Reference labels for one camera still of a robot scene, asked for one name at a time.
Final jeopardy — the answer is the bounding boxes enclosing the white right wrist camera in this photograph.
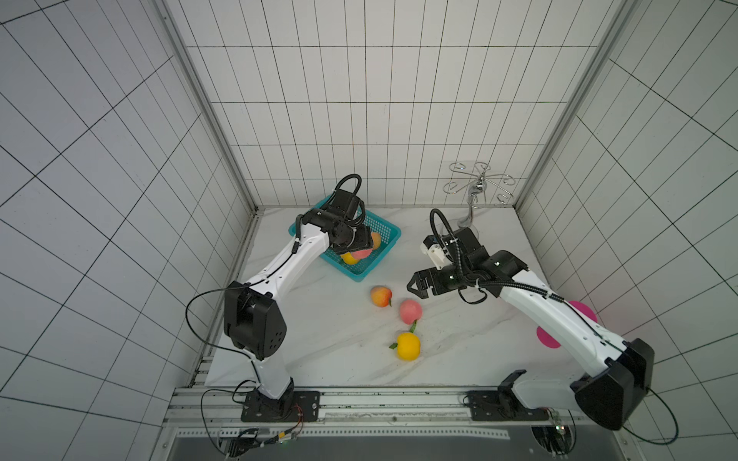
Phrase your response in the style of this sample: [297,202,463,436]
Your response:
[421,242,453,270]

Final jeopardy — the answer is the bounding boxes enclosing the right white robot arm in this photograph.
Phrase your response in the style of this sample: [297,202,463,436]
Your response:
[407,228,655,431]

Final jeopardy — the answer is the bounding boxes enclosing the pink plastic goblet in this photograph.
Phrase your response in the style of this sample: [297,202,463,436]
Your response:
[535,300,600,351]

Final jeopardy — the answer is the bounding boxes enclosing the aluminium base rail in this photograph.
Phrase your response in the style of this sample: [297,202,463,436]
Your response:
[163,386,595,441]

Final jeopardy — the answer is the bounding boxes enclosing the orange red peach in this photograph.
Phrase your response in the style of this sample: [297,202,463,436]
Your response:
[371,232,382,250]
[370,286,393,307]

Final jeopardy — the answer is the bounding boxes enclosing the yellow peach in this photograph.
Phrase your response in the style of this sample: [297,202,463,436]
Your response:
[389,332,421,361]
[341,253,359,266]

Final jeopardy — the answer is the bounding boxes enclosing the silver metal cup rack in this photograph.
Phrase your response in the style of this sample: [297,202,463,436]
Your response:
[442,161,517,228]

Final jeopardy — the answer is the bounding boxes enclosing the pink peach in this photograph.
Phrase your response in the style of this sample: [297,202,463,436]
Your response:
[351,249,373,260]
[399,299,423,326]

